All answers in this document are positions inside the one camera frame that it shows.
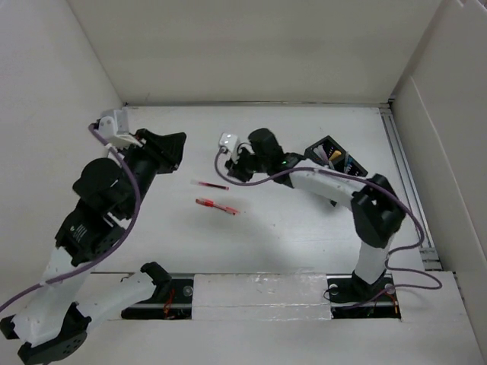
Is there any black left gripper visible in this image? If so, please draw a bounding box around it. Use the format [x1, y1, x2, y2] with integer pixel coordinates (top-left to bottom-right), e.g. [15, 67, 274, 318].
[118, 128, 187, 218]

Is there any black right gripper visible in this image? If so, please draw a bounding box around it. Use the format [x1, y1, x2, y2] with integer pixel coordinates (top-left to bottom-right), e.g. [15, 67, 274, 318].
[225, 144, 271, 183]

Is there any purple pink highlighter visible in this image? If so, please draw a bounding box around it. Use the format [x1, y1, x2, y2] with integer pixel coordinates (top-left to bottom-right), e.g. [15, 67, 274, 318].
[317, 146, 328, 164]

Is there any orange highlighter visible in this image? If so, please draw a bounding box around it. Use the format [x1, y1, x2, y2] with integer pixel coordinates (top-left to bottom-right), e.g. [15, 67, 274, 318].
[329, 150, 342, 161]

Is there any blue ink refill pen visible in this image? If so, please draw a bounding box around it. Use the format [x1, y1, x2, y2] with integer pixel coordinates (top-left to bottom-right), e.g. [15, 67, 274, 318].
[345, 159, 353, 173]

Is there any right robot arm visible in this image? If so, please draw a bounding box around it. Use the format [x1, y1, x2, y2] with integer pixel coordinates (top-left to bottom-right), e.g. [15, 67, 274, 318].
[218, 128, 405, 300]

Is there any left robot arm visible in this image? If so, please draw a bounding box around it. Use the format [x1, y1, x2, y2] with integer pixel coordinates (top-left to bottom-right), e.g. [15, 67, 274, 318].
[1, 129, 186, 364]

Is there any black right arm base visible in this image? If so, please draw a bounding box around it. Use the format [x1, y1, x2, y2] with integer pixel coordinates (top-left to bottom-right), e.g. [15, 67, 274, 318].
[323, 274, 401, 319]

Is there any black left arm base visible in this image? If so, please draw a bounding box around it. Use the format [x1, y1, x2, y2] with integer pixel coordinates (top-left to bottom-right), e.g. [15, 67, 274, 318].
[121, 262, 195, 321]

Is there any black desk organizer box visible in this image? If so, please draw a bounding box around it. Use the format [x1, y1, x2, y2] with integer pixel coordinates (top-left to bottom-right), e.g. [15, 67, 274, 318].
[304, 135, 369, 208]

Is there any pink ink refill pen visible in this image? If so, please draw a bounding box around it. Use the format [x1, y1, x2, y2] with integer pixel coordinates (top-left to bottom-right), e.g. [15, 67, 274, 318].
[191, 180, 229, 191]

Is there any red gel pen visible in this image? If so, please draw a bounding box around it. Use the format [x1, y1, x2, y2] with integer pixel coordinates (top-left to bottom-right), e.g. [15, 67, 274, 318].
[195, 198, 239, 215]

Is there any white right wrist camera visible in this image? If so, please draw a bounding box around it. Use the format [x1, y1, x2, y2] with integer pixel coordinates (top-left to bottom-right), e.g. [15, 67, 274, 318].
[218, 132, 240, 162]

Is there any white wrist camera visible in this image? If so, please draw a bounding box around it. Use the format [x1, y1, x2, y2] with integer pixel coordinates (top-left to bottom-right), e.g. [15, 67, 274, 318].
[218, 132, 240, 162]
[97, 109, 142, 149]

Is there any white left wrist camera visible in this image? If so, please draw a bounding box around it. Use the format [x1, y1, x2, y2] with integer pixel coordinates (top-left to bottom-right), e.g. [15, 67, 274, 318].
[97, 109, 142, 149]

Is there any aluminium side rail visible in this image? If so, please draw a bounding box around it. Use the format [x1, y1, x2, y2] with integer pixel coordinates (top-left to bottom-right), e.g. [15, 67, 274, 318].
[379, 104, 443, 271]

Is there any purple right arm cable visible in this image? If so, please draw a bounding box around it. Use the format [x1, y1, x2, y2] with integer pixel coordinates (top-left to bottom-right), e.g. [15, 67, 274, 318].
[215, 146, 444, 311]

